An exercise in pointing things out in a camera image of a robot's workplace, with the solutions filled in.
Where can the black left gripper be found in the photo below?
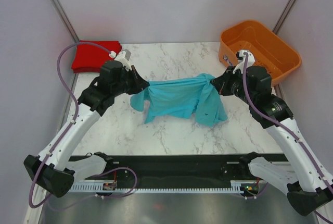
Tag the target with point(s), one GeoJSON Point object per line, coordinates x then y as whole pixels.
{"type": "Point", "coordinates": [139, 83]}

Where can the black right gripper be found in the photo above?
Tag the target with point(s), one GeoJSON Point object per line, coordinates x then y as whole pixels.
{"type": "Point", "coordinates": [222, 82]}

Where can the turquoise t shirt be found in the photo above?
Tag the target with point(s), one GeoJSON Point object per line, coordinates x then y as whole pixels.
{"type": "Point", "coordinates": [182, 98]}

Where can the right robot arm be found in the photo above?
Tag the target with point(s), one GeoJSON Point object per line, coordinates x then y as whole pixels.
{"type": "Point", "coordinates": [309, 186]}

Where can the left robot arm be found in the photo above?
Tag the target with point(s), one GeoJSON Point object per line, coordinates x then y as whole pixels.
{"type": "Point", "coordinates": [51, 168]}

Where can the dark red folded t shirt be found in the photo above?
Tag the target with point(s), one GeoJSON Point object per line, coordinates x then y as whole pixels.
{"type": "Point", "coordinates": [86, 70]}

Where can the orange plastic tub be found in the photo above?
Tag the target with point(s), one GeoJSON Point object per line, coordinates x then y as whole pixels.
{"type": "Point", "coordinates": [269, 50]}

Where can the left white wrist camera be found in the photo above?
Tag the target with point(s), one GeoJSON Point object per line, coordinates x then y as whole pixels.
{"type": "Point", "coordinates": [123, 57]}

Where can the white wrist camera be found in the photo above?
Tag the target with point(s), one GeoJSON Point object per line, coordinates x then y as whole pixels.
{"type": "Point", "coordinates": [245, 59]}
{"type": "Point", "coordinates": [123, 57]}

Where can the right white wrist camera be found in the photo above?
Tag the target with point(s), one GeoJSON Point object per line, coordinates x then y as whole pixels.
{"type": "Point", "coordinates": [245, 59]}

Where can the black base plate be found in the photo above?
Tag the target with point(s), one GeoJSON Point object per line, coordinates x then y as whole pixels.
{"type": "Point", "coordinates": [178, 171]}

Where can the white slotted cable duct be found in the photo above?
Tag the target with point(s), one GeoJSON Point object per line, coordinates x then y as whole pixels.
{"type": "Point", "coordinates": [101, 187]}

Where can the left aluminium frame post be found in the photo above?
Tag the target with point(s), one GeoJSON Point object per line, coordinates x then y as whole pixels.
{"type": "Point", "coordinates": [65, 20]}

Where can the aluminium frame post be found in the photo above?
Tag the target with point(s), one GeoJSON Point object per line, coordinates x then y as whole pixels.
{"type": "Point", "coordinates": [65, 20]}
{"type": "Point", "coordinates": [283, 16]}

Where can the right aluminium frame post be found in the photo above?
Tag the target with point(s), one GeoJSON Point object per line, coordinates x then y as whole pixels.
{"type": "Point", "coordinates": [283, 16]}

